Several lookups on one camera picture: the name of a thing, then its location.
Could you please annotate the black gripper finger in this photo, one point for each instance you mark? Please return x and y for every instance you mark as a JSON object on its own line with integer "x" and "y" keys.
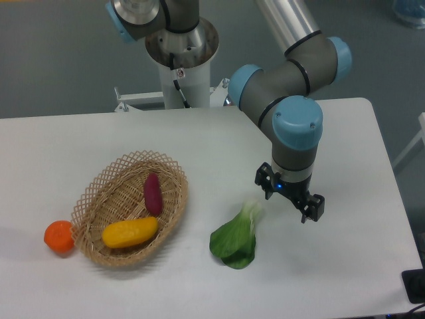
{"x": 313, "y": 208}
{"x": 264, "y": 179}

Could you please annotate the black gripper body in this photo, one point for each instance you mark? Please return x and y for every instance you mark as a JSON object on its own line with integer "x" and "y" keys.
{"x": 296, "y": 192}

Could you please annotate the yellow mango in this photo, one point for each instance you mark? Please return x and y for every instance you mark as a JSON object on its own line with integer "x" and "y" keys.
{"x": 129, "y": 233}

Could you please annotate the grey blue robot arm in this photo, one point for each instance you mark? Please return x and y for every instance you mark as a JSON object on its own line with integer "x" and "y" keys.
{"x": 277, "y": 101}

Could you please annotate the woven wicker basket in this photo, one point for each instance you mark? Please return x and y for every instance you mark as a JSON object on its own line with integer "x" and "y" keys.
{"x": 116, "y": 194}

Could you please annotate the green bok choy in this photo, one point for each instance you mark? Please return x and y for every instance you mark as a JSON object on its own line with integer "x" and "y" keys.
{"x": 234, "y": 242}

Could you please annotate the purple sweet potato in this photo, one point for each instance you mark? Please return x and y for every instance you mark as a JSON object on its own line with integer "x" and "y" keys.
{"x": 153, "y": 195}

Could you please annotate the black device at table edge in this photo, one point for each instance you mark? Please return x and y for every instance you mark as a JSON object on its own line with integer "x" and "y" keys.
{"x": 414, "y": 285}

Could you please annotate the orange fruit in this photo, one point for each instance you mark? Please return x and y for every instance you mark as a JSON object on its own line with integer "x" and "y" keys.
{"x": 58, "y": 237}

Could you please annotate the blue bag in background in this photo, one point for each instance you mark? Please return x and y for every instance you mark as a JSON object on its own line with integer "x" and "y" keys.
{"x": 410, "y": 12}

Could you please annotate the white frame at right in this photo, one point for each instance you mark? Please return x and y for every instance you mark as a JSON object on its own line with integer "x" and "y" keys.
{"x": 411, "y": 150}

